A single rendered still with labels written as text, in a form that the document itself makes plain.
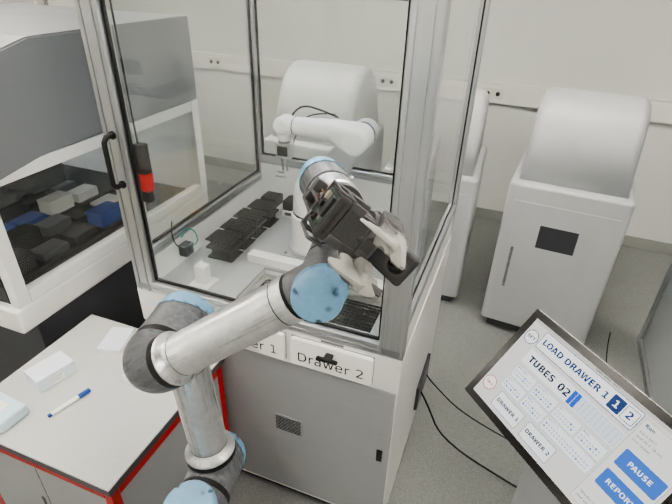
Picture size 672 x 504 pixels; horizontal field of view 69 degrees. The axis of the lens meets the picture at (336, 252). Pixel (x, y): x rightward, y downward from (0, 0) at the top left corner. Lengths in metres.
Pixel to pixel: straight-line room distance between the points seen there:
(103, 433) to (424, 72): 1.37
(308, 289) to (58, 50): 1.57
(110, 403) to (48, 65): 1.16
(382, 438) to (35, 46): 1.77
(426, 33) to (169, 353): 0.83
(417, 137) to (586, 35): 3.19
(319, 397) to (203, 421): 0.75
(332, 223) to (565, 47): 3.84
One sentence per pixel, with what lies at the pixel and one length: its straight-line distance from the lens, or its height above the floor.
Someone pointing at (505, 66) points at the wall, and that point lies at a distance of 4.36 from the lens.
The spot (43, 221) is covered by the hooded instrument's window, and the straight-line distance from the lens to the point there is 2.10.
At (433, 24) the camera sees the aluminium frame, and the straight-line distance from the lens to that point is 1.17.
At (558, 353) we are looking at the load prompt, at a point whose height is 1.16.
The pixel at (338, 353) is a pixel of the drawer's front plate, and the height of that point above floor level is 0.92.
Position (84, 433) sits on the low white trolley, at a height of 0.76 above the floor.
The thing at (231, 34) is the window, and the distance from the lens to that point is 1.38.
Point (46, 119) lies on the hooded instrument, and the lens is 2.03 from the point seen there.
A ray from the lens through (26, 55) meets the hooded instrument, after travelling 1.98.
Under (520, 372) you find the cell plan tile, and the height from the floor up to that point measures 1.08.
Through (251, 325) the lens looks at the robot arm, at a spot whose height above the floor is 1.55.
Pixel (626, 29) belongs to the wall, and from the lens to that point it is 4.33.
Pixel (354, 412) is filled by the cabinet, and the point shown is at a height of 0.65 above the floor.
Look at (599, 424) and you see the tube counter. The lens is 1.34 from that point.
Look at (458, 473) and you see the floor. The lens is 2.53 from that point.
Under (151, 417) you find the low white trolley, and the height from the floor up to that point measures 0.76.
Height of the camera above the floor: 2.01
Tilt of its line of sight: 31 degrees down
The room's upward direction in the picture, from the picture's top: 2 degrees clockwise
